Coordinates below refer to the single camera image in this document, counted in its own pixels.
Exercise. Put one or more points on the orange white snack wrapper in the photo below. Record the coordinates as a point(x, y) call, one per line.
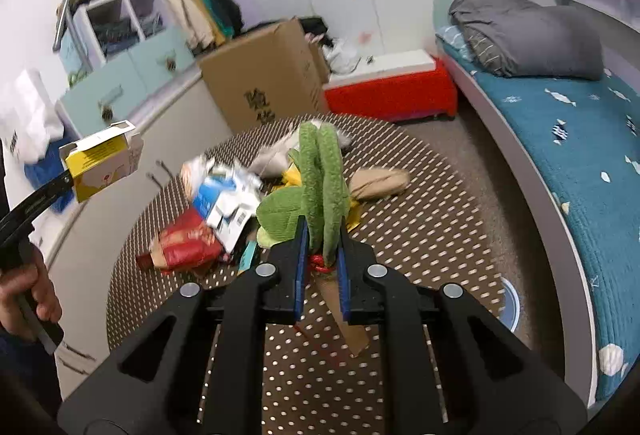
point(193, 174)

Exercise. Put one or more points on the red snack bag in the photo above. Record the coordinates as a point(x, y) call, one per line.
point(188, 244)

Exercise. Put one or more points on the beige crumpled paper bag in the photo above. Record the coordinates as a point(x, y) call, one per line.
point(377, 183)

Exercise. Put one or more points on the large brown cardboard box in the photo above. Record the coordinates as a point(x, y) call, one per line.
point(263, 76)

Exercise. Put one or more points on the grey folded blanket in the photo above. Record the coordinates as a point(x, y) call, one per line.
point(518, 38)

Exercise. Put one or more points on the light blue trash bin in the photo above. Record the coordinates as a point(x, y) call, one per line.
point(510, 313)

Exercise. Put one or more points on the white plastic bag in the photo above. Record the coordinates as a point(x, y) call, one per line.
point(341, 57)

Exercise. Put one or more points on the teal drawer cabinet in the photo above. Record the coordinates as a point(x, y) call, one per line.
point(116, 54)

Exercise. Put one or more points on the blue shopping bag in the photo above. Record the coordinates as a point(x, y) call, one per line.
point(46, 169)

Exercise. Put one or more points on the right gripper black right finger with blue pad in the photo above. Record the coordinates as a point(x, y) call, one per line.
point(449, 365)

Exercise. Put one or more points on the teal quilted bed cover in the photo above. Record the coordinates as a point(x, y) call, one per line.
point(582, 136)

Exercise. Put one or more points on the white bed frame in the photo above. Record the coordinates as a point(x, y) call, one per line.
point(571, 283)

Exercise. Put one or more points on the green plush toy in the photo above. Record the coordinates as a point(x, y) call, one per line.
point(322, 199)

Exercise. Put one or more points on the yellow white small box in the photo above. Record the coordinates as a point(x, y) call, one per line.
point(99, 160)

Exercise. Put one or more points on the yellow crumpled paper bag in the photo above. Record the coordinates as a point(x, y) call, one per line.
point(292, 178)

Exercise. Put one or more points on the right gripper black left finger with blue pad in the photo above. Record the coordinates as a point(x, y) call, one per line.
point(195, 365)

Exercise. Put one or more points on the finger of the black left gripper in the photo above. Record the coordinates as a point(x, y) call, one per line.
point(17, 224)

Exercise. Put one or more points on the white blue torn carton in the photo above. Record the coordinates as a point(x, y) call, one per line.
point(226, 198)

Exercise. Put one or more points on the hanging clothes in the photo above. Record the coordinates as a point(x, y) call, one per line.
point(207, 24)

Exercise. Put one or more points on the grey white plastic mailer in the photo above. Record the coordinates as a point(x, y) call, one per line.
point(273, 160)

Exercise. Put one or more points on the person's left hand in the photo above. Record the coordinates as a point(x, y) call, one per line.
point(31, 279)

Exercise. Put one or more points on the red storage bench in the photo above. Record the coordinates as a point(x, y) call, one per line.
point(405, 97)

